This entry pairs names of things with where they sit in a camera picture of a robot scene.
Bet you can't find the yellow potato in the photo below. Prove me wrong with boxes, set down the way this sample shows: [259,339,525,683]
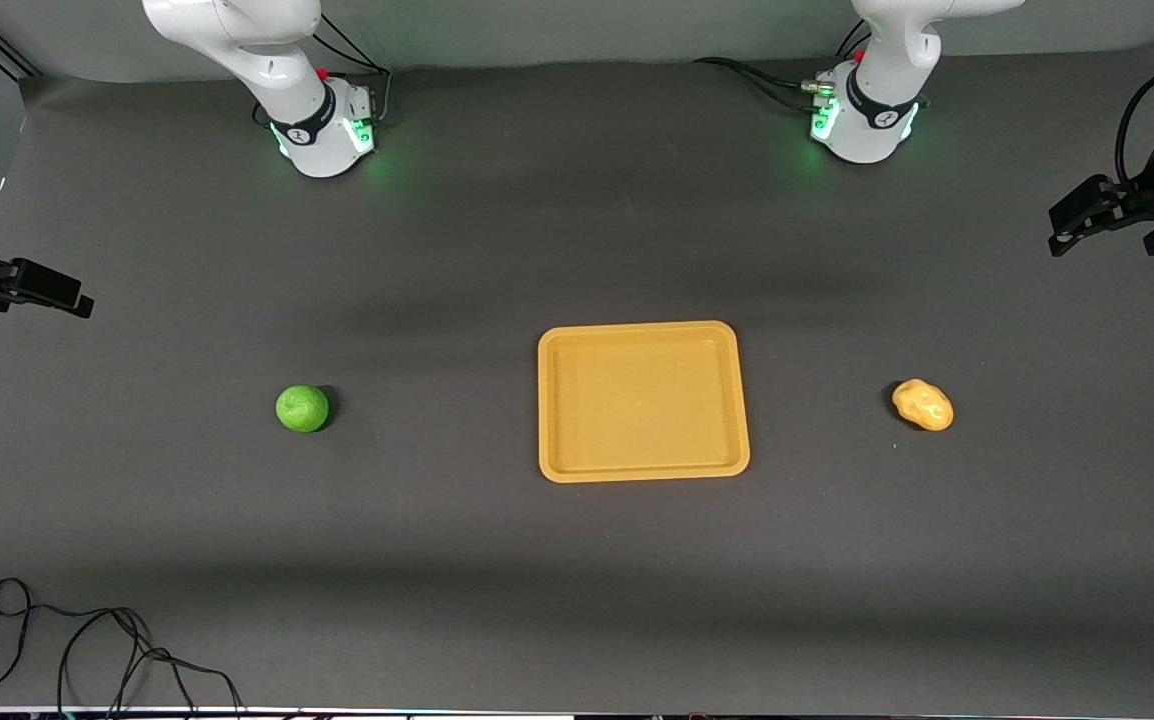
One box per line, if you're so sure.
[891,378,955,433]

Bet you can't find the yellow plastic tray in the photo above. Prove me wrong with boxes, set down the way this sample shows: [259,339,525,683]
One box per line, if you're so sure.
[537,320,751,484]

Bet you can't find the black left base cables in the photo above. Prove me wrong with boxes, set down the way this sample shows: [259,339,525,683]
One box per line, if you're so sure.
[692,20,874,113]

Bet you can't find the thin black loose cable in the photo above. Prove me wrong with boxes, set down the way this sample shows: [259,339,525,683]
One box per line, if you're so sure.
[0,578,244,717]

